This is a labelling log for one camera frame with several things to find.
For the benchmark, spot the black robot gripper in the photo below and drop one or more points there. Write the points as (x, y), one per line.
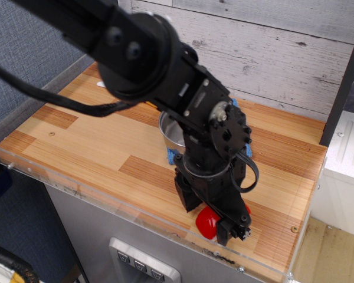
(219, 187)

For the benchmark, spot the red toy sushi box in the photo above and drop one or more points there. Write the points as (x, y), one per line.
(206, 224)

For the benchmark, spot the blue cloth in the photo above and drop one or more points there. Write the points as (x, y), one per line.
(172, 156)

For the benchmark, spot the clear acrylic guard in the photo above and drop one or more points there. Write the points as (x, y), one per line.
(135, 200)

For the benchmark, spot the stainless steel pot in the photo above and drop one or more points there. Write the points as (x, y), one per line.
(171, 132)

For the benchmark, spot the white aluminium side unit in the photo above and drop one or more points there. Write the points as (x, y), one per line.
(333, 201)

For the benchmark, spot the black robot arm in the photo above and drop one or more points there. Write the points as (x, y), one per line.
(141, 58)

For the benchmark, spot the dark right post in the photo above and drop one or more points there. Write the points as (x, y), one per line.
(339, 103)

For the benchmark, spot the yellow white toy knife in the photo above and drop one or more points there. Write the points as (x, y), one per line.
(101, 84)

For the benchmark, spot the silver button panel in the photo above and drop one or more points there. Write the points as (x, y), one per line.
(135, 265)

